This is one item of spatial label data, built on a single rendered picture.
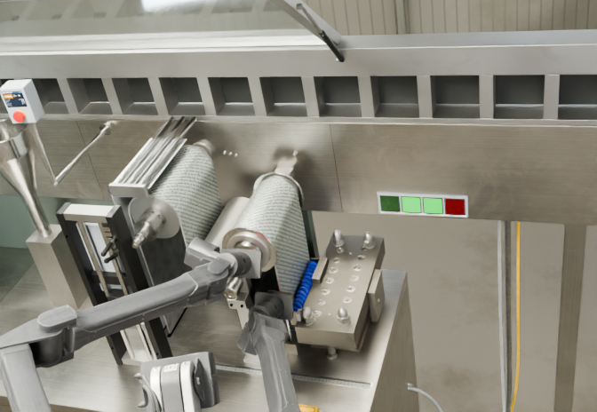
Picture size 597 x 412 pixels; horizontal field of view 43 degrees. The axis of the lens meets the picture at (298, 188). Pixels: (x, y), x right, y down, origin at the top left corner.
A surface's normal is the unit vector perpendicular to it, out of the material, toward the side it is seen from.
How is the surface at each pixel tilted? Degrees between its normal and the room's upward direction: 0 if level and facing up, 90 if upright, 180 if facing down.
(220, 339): 0
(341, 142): 90
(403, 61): 90
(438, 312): 0
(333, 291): 0
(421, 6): 90
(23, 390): 18
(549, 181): 90
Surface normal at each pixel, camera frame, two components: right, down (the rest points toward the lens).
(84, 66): -0.29, 0.57
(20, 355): 0.36, -0.69
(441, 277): -0.15, -0.82
